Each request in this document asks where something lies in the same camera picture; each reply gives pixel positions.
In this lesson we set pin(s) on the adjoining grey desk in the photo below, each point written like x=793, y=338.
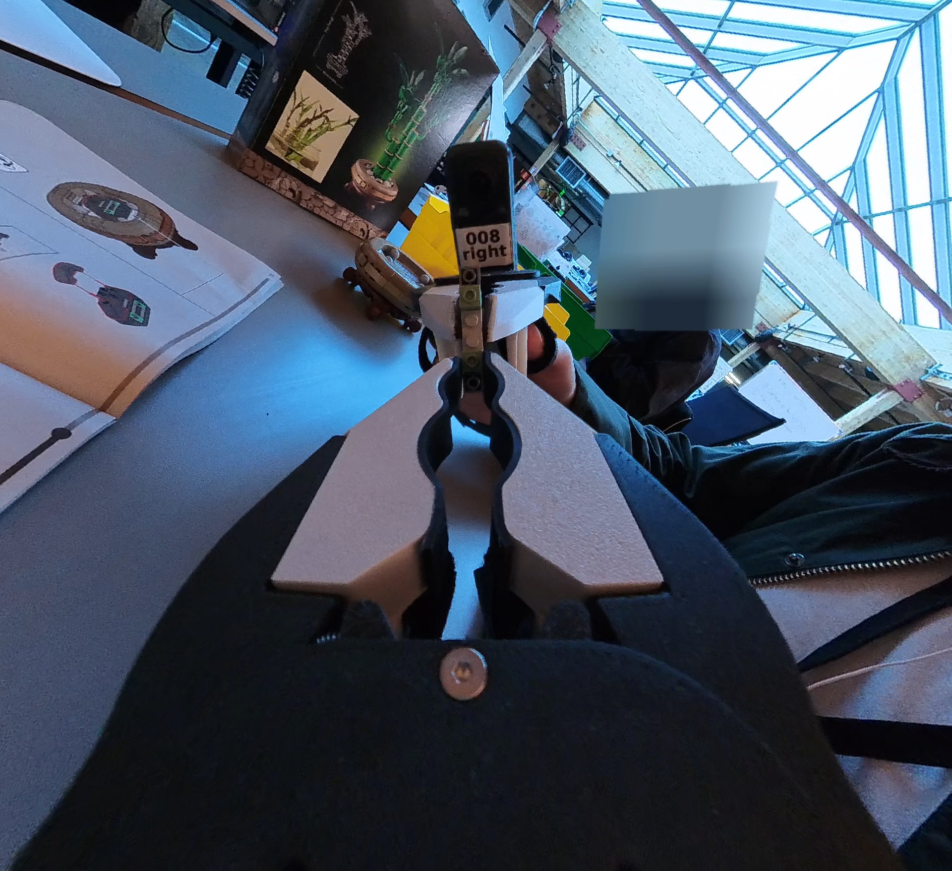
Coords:
x=171, y=90

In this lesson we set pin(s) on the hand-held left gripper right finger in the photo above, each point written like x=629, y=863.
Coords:
x=580, y=506

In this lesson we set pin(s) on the yellow parts bin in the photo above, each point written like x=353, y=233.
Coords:
x=428, y=238

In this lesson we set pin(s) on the open instruction booklet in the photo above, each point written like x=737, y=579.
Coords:
x=74, y=335

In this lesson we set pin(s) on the dark grey brick plate assembly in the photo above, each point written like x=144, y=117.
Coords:
x=471, y=324

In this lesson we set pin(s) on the black chair back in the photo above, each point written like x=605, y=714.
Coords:
x=729, y=417

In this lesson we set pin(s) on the green parts bin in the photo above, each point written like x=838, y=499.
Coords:
x=587, y=335

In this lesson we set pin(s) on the tan brick-built pot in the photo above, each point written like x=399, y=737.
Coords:
x=387, y=268

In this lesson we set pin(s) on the black bamboo set box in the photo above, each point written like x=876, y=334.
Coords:
x=416, y=23

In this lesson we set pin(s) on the person's right hand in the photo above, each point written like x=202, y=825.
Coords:
x=558, y=380

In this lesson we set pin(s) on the whiteboard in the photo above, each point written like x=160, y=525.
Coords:
x=788, y=402

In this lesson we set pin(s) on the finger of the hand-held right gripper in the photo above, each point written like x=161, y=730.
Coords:
x=440, y=320
x=513, y=309

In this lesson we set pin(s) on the white patterned sheet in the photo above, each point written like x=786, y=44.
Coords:
x=539, y=227

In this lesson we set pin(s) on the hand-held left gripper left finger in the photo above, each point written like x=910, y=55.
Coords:
x=357, y=506

